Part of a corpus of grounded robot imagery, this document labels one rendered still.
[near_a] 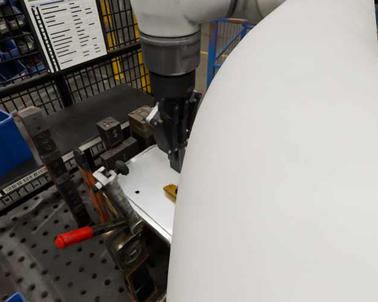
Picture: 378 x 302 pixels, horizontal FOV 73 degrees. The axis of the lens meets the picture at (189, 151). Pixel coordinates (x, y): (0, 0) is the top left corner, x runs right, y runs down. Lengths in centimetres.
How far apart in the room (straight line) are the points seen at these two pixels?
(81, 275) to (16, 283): 19
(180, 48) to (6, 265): 89
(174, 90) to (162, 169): 35
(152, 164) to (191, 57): 41
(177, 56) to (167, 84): 5
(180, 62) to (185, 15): 6
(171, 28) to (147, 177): 43
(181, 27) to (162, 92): 10
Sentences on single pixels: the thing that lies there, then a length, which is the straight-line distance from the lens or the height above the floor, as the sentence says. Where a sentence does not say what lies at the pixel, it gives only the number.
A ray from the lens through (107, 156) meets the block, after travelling 78.
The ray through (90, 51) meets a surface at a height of 118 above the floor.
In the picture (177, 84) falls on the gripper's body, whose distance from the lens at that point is 40.
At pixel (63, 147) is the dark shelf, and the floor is 103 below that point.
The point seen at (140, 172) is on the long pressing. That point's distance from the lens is 71.
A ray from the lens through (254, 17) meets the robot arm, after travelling 38.
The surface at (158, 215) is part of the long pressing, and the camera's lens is 62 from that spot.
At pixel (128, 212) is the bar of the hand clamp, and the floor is 112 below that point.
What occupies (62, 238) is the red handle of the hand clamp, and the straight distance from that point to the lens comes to 46.
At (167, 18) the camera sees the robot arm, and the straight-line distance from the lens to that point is 35.
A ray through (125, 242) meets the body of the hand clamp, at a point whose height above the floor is 105.
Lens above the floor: 151
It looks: 43 degrees down
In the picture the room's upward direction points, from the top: straight up
